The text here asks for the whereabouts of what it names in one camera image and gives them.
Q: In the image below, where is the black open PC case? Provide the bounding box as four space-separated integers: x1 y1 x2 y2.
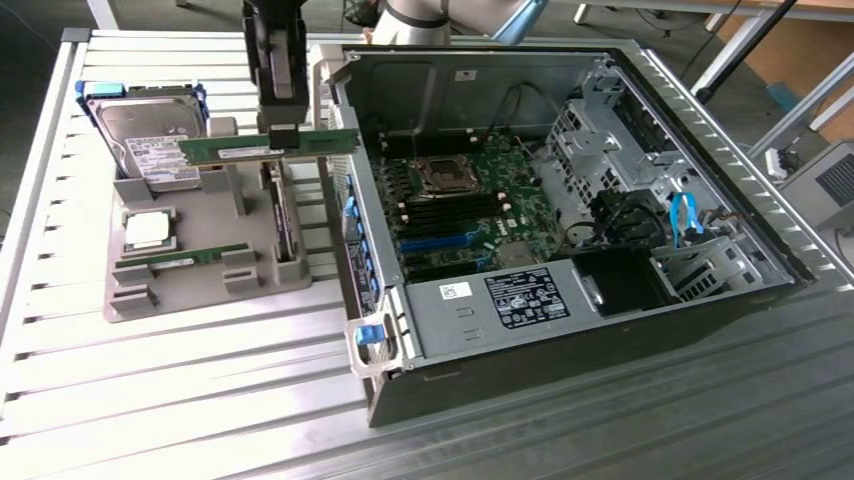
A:
308 43 827 429

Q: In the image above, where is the wooden desk, white frame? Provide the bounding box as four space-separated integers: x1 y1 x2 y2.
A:
572 0 854 146

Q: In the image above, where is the black expansion slot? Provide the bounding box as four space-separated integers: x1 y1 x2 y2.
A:
404 252 499 281

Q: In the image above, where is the blue expansion slot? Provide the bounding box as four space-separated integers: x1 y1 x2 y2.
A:
397 230 493 254

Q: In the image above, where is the graphics card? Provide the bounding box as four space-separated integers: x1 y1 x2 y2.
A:
260 159 302 265

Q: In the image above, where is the CPU socket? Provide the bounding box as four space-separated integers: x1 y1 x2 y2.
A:
413 156 484 198

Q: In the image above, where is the black wire bundle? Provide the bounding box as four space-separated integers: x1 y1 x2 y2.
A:
563 188 668 251

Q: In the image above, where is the blue disk wire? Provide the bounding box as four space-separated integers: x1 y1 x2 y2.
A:
668 191 703 250

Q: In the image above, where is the silver CPU chip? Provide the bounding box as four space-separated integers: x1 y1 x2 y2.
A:
122 209 177 250

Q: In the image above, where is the black RAM slot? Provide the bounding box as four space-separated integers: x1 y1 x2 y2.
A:
396 195 507 214
401 207 515 227
398 201 511 220
393 190 503 208

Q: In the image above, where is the silver hard disk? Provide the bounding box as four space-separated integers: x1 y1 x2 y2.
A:
92 96 202 194

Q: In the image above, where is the green motherboard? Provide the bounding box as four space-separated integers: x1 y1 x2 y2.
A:
368 133 563 284

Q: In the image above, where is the grey parts rack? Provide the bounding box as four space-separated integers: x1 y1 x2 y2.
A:
98 115 316 325

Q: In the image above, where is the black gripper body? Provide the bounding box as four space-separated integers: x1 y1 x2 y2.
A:
240 0 310 132

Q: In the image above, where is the black tripod pole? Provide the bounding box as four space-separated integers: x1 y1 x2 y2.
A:
695 0 807 99

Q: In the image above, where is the grey chipset heatsink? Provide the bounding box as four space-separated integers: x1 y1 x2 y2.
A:
495 243 540 267

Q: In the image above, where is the blue box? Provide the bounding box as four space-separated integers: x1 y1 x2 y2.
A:
765 81 805 109

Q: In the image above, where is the metal disk bay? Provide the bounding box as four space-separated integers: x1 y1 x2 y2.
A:
540 62 672 201

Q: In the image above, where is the blue disk caddy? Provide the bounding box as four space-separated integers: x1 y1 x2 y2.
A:
73 78 209 132

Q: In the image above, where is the grey computer box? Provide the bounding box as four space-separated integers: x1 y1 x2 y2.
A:
777 139 854 229

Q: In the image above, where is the grey power supply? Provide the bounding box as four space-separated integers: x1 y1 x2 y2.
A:
401 261 583 362

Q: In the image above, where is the green RAM stick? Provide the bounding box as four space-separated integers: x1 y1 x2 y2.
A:
177 128 361 167
114 247 229 272

